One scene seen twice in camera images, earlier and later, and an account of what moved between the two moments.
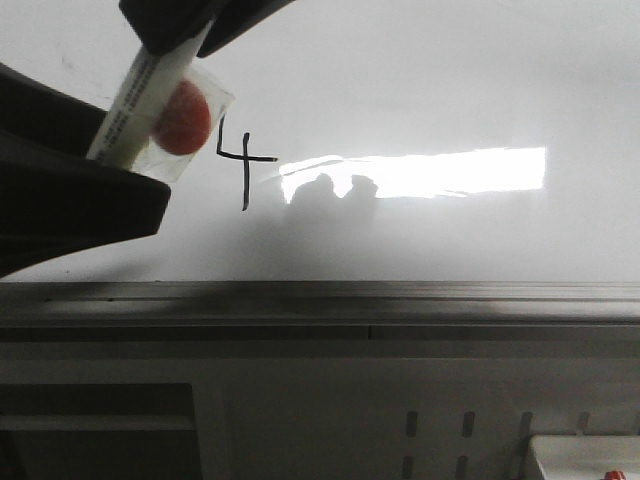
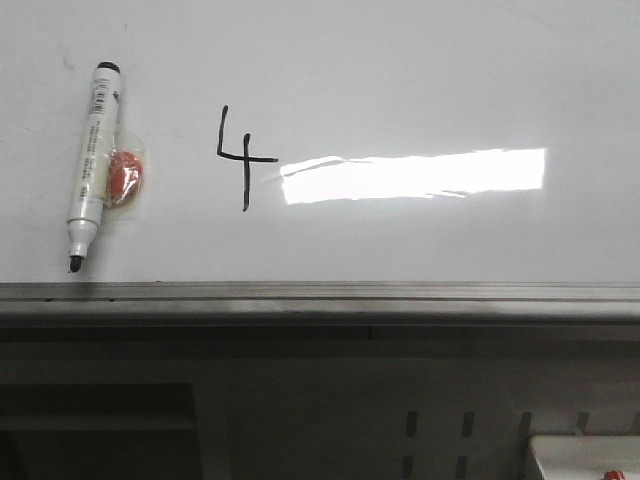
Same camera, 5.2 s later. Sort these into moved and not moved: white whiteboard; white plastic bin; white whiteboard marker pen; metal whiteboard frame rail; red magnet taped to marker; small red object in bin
Moved: red magnet taped to marker; white whiteboard marker pen
Not moved: white plastic bin; metal whiteboard frame rail; small red object in bin; white whiteboard
